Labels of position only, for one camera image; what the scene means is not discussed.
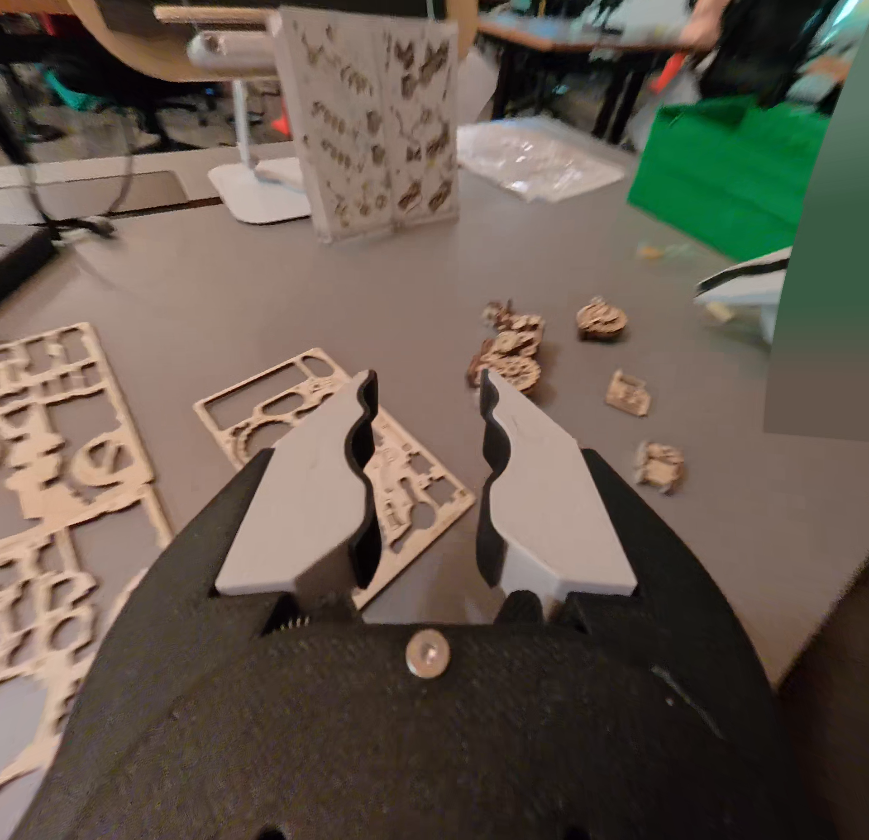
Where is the grey desk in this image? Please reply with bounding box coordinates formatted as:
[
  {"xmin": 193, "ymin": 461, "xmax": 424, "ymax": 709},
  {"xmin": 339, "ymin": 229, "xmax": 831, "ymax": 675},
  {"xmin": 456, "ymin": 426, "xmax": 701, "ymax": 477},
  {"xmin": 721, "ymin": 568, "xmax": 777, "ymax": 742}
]
[{"xmin": 0, "ymin": 124, "xmax": 869, "ymax": 797}]

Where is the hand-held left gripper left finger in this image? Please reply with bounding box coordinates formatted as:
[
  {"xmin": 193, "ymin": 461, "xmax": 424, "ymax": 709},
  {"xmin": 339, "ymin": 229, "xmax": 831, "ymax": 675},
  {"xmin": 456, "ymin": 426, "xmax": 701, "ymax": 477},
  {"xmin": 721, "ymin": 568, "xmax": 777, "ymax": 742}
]
[{"xmin": 215, "ymin": 369, "xmax": 383, "ymax": 612}]

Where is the white desk lamp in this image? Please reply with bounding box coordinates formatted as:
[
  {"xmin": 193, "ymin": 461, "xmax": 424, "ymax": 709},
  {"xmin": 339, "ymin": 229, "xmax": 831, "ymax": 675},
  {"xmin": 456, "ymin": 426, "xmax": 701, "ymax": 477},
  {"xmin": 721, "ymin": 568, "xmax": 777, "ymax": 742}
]
[{"xmin": 186, "ymin": 29, "xmax": 315, "ymax": 228}]

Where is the punched-out wooden puzzle sheet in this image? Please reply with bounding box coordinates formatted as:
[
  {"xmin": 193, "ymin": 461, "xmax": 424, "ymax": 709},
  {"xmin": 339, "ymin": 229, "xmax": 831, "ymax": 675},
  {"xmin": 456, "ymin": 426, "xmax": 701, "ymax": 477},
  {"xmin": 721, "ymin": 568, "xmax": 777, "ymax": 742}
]
[{"xmin": 0, "ymin": 321, "xmax": 175, "ymax": 787}]

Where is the curved wooden panel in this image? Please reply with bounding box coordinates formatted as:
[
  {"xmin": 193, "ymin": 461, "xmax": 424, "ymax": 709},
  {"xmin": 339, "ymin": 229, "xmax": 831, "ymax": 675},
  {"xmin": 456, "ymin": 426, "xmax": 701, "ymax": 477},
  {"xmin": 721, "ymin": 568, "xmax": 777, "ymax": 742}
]
[{"xmin": 53, "ymin": 0, "xmax": 477, "ymax": 85}]

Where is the green bin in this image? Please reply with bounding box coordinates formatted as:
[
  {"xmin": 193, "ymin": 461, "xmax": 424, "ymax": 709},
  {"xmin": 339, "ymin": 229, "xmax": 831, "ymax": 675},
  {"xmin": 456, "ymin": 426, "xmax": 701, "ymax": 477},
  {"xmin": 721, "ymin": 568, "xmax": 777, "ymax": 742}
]
[{"xmin": 626, "ymin": 95, "xmax": 832, "ymax": 263}]

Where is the clear plastic wrap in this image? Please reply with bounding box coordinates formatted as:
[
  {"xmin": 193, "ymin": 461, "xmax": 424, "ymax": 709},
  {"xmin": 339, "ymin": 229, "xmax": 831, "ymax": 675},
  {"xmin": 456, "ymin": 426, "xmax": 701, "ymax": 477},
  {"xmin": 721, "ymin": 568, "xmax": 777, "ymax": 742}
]
[{"xmin": 455, "ymin": 116, "xmax": 626, "ymax": 204}]

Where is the small wooden block part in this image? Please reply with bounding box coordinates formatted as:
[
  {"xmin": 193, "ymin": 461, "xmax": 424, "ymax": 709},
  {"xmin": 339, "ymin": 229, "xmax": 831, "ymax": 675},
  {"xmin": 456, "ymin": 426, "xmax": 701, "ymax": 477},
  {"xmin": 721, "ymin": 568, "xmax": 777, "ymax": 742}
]
[{"xmin": 633, "ymin": 441, "xmax": 687, "ymax": 496}]

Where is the black box device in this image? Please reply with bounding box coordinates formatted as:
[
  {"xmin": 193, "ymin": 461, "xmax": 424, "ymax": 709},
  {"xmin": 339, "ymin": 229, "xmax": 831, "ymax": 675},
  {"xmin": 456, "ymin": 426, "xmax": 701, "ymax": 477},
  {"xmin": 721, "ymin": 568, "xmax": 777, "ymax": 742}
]
[{"xmin": 0, "ymin": 224, "xmax": 57, "ymax": 299}]

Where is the wooden gear model assembly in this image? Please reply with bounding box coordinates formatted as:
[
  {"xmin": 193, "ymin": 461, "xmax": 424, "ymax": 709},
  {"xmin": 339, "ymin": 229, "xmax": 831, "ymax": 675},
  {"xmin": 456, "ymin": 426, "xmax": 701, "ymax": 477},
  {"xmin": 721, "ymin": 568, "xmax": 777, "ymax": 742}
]
[{"xmin": 464, "ymin": 300, "xmax": 546, "ymax": 401}]

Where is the wooden sheet with gear holes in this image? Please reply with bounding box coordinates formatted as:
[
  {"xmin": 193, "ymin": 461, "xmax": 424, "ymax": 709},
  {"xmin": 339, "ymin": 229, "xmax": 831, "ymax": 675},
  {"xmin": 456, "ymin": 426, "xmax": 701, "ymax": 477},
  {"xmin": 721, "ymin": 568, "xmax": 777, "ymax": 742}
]
[{"xmin": 193, "ymin": 347, "xmax": 477, "ymax": 610}]

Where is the small wooden wheel model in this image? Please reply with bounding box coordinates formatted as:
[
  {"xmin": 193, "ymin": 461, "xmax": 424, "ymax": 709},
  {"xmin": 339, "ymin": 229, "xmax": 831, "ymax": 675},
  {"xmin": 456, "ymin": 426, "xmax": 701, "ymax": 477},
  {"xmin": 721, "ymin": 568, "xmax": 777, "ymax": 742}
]
[{"xmin": 576, "ymin": 296, "xmax": 630, "ymax": 343}]

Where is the black looped cable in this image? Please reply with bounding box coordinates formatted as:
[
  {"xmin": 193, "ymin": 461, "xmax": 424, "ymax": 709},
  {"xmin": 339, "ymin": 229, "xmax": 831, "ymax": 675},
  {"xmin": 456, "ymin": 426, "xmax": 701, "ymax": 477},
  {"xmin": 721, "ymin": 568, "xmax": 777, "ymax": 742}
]
[{"xmin": 0, "ymin": 60, "xmax": 137, "ymax": 244}]

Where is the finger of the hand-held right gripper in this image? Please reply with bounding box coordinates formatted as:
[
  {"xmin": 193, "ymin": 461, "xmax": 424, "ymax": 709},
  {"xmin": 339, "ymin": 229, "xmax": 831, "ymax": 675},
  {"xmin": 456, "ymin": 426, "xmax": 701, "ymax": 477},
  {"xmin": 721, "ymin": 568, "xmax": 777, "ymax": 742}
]
[{"xmin": 694, "ymin": 246, "xmax": 793, "ymax": 343}]

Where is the clear stand with instruction sheet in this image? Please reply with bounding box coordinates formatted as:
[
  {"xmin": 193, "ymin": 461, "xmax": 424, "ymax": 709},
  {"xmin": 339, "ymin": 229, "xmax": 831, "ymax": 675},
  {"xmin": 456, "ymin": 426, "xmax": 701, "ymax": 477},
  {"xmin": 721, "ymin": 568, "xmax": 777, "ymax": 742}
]
[{"xmin": 273, "ymin": 5, "xmax": 460, "ymax": 245}]

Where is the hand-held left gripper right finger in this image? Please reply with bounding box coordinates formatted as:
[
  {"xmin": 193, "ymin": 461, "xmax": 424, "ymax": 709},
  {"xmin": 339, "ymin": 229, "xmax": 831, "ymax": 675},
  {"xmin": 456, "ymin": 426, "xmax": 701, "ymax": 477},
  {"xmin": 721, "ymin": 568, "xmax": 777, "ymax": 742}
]
[{"xmin": 476, "ymin": 369, "xmax": 639, "ymax": 618}]

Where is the slotted flat wooden piece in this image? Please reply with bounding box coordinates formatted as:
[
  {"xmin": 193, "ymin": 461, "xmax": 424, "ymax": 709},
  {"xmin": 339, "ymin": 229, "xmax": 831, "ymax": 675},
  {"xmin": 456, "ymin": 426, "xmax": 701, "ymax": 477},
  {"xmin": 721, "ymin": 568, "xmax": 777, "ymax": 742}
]
[{"xmin": 604, "ymin": 369, "xmax": 653, "ymax": 418}]

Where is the background work table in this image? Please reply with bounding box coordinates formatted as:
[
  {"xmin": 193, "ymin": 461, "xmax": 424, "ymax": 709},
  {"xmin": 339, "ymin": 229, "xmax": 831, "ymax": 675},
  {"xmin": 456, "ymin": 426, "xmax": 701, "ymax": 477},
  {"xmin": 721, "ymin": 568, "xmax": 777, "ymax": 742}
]
[{"xmin": 475, "ymin": 18, "xmax": 717, "ymax": 145}]

